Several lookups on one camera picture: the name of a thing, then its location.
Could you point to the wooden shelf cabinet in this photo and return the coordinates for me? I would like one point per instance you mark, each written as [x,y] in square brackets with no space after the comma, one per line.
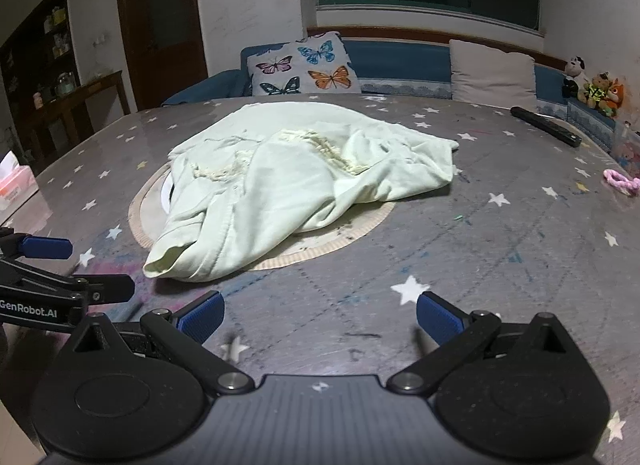
[45,45]

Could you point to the beige pillow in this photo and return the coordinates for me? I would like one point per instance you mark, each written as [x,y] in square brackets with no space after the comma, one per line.
[492,75]

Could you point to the clear plastic toy bag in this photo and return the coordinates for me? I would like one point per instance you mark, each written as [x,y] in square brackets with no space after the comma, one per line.
[627,150]

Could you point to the panda plush toy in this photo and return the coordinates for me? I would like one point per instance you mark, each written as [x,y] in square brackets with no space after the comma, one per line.
[576,67]

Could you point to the pale green box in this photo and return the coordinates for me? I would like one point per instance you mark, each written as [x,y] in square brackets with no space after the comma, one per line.
[60,15]

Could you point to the orange fox plush toy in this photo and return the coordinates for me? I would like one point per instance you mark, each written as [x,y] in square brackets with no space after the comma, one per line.
[615,92]

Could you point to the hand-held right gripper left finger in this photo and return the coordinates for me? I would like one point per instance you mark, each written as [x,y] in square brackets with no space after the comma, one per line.
[202,317]

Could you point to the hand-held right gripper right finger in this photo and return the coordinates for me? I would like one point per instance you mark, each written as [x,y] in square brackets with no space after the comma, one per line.
[440,317]

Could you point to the dark wooden door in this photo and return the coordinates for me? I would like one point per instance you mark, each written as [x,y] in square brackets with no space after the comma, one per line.
[160,20]

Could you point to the light green garment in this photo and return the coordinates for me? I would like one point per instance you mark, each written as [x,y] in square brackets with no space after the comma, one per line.
[280,185]

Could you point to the wooden side table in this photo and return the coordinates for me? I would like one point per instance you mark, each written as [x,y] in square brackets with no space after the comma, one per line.
[90,90]

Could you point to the pink white tissue pack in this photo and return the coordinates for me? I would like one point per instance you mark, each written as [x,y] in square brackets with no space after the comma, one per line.
[17,185]

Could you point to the blue sofa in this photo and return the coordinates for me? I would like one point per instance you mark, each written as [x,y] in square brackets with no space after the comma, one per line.
[400,62]

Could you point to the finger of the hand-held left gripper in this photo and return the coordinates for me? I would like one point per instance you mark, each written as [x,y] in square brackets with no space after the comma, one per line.
[45,248]
[110,289]

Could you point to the white wall switch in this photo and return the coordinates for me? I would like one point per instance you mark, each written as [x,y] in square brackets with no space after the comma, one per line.
[100,40]

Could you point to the glass jar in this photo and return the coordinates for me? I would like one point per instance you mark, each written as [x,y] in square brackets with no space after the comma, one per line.
[65,85]

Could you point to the black remote control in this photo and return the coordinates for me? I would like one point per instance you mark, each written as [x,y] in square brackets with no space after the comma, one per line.
[545,126]

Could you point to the grey starred tablecloth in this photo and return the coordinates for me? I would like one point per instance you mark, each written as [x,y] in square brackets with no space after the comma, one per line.
[500,255]

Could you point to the brown wooden rail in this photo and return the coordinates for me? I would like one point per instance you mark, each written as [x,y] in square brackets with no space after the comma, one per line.
[400,34]

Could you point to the butterfly print pillow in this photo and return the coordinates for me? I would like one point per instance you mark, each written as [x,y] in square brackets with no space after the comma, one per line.
[300,65]

